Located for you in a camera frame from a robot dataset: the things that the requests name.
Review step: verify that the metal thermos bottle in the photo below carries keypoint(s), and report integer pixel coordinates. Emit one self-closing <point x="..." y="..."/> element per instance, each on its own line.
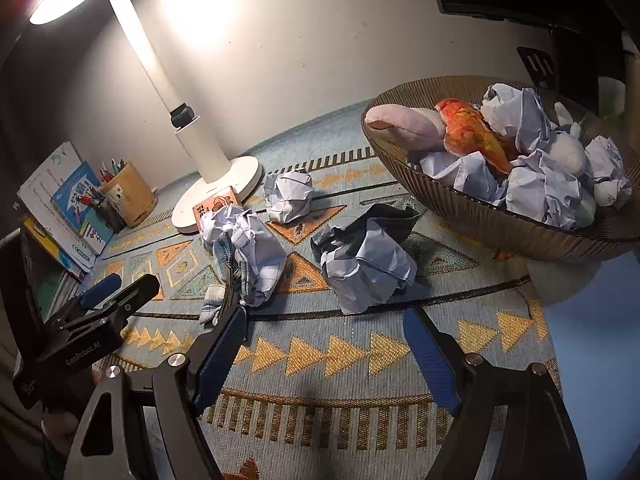
<point x="632" y="92"/>

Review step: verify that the dark crumpled paper ball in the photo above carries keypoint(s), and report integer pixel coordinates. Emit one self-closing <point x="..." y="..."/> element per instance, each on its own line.
<point x="361" y="257"/>

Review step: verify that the patterned blue table mat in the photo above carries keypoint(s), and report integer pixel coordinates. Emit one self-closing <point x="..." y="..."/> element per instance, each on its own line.
<point x="326" y="386"/>

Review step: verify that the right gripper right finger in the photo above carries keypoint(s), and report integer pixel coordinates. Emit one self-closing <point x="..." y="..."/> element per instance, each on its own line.
<point x="439" y="358"/>

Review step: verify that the crumpled paper bowl right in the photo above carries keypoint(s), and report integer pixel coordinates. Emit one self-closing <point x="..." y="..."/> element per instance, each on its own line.
<point x="605" y="171"/>

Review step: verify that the bamboo pen holder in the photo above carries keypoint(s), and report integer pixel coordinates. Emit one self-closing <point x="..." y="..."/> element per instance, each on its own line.
<point x="130" y="195"/>

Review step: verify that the pink eraser box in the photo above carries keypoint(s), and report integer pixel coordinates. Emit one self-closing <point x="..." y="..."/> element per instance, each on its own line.
<point x="214" y="202"/>

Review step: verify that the crumpled paper with sock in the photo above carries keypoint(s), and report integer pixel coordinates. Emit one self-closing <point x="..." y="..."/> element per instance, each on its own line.
<point x="247" y="254"/>

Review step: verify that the white bunny plush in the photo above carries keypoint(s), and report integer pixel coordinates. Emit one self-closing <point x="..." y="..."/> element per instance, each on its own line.
<point x="564" y="145"/>

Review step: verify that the crumpled paper bowl front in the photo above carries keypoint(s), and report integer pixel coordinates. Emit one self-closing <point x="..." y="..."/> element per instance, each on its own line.
<point x="536" y="188"/>

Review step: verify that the crumpled paper bowl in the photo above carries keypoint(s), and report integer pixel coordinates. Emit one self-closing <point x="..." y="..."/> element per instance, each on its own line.
<point x="536" y="188"/>
<point x="605" y="171"/>

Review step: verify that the person's left hand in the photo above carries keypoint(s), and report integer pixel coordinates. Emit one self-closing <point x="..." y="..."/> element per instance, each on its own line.
<point x="65" y="419"/>

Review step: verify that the red orange snack packet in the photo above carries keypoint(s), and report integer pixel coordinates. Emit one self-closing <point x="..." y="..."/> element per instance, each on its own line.
<point x="466" y="132"/>

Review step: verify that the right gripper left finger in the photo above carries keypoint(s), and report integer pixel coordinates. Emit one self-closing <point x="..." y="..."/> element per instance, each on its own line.
<point x="213" y="354"/>

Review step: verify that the crumpled paper ball right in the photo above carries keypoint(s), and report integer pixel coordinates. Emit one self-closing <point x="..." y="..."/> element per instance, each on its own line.
<point x="288" y="196"/>

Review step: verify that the crumpled paper in bowl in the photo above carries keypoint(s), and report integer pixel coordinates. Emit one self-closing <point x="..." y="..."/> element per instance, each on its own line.
<point x="517" y="115"/>

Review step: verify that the white paper sheet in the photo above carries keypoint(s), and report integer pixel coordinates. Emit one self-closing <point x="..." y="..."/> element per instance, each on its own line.
<point x="37" y="191"/>

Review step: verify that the pink white green plush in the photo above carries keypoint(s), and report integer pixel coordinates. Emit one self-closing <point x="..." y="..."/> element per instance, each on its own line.
<point x="410" y="128"/>

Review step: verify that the black mesh pen cup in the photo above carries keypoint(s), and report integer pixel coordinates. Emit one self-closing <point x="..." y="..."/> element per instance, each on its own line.
<point x="110" y="216"/>

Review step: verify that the green white plush keychain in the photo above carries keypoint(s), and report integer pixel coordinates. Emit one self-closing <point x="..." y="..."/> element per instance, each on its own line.
<point x="586" y="210"/>

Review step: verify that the white desk lamp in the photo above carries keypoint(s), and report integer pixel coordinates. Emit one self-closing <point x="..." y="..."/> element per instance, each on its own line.
<point x="217" y="171"/>

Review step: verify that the blue booklet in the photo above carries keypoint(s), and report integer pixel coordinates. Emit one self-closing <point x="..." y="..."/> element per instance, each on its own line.
<point x="77" y="199"/>

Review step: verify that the brown ribbed glass bowl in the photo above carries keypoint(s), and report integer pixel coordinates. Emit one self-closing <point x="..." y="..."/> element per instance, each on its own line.
<point x="612" y="233"/>

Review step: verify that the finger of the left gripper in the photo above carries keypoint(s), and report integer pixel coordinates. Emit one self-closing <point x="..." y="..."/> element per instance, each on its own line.
<point x="100" y="291"/>
<point x="122" y="304"/>

